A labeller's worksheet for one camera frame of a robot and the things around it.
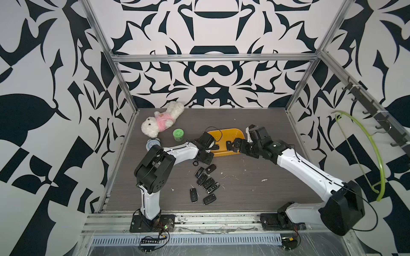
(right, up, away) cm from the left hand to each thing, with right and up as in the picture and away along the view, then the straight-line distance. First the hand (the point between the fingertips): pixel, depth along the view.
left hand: (207, 155), depth 95 cm
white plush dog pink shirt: (-34, +17, +4) cm, 38 cm away
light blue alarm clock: (-34, +7, +2) cm, 35 cm away
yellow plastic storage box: (+6, +13, -18) cm, 23 cm away
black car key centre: (0, -13, -11) cm, 16 cm away
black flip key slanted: (-5, -8, -7) cm, 11 cm away
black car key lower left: (-7, -17, -14) cm, 24 cm away
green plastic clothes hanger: (+63, +23, -16) cm, 69 cm away
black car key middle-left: (-3, -11, -9) cm, 15 cm away
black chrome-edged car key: (+2, -15, -12) cm, 19 cm away
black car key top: (+2, -6, -6) cm, 9 cm away
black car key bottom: (0, -19, -16) cm, 25 cm away
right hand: (+15, +8, -13) cm, 21 cm away
